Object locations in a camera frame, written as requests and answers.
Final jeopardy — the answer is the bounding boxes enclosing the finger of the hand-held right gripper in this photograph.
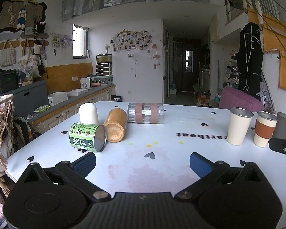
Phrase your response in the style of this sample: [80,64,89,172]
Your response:
[268,137,286,154]

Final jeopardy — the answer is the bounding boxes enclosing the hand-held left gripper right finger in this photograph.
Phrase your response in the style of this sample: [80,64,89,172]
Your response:
[174,152,265,200]

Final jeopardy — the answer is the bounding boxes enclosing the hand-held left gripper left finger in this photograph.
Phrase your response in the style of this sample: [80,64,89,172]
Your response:
[18,152,112,200]

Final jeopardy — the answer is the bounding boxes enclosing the green tin cup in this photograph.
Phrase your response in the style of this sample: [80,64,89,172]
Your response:
[69,122,107,153]

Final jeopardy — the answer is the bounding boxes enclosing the grey cup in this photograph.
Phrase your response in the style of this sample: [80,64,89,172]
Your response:
[272,112,286,140]

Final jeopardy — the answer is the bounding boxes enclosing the white cup brown sleeve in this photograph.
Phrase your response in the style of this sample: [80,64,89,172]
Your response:
[253,111,279,148]

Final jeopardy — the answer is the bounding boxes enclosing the cream metal cup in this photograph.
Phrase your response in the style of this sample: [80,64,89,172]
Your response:
[227,107,254,146]

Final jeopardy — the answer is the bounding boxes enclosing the wooden cup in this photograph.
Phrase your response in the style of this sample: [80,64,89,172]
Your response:
[103,108,128,143]

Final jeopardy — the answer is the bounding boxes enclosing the clear glass cup pink bands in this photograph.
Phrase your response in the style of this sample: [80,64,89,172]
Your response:
[127,103,164,125]

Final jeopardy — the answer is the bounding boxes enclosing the grey top cabinet counter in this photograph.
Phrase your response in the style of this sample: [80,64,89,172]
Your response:
[29,83,116,134]

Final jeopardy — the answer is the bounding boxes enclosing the purple beanbag seat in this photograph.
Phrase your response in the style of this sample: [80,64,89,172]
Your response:
[218,86,264,112]

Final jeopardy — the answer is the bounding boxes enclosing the red snack box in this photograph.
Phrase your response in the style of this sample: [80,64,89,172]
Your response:
[196,93,210,107]

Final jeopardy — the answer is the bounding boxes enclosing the white cardboard box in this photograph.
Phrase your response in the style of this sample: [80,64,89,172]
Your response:
[48,91,68,106]

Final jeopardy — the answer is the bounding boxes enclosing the flat white box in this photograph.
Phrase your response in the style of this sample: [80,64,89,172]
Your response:
[67,88,88,96]

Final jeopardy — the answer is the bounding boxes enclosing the white small appliance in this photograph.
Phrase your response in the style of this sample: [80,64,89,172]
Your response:
[80,77,92,90]

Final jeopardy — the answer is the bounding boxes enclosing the teal patterned box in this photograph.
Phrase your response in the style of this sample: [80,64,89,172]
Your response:
[91,75,114,86]

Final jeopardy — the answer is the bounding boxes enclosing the grey storage box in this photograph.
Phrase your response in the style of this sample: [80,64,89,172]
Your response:
[1,80,48,118]

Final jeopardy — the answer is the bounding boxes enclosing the black jacket white trim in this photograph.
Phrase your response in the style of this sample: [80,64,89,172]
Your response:
[235,22,264,95]

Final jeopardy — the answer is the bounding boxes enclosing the small drawer unit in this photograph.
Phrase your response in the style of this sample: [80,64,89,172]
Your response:
[96,63,113,76]

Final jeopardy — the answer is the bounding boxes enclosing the dark door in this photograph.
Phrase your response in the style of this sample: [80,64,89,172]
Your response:
[174,37,202,93]

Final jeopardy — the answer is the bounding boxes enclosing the glass fish tank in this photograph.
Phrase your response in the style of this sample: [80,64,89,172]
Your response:
[96,54,112,64]

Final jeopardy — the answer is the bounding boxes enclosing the printed tote bag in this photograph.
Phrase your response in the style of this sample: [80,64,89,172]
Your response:
[18,39,39,84]

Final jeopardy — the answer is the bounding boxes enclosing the black storage bag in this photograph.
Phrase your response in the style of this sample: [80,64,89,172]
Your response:
[0,68,18,96]

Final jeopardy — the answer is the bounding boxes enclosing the window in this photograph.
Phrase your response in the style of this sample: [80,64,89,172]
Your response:
[72,23,89,59]

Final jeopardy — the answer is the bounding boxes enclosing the cloud shaped photo board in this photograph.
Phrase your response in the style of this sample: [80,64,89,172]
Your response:
[110,29,153,52]

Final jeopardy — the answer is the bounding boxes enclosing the cream knitted tote bag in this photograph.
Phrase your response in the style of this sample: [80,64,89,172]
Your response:
[0,39,16,68]

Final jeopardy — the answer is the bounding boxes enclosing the stair railing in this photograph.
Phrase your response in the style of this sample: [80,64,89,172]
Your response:
[223,0,286,60]

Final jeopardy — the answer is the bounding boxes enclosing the blue white plush doll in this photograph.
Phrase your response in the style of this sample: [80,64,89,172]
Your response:
[16,8,27,30]

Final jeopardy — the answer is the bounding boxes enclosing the rope net basket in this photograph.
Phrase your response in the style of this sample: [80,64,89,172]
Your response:
[0,94,15,197]

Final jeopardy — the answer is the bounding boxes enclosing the brown wall board with dolls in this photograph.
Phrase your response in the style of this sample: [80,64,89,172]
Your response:
[0,0,47,34]

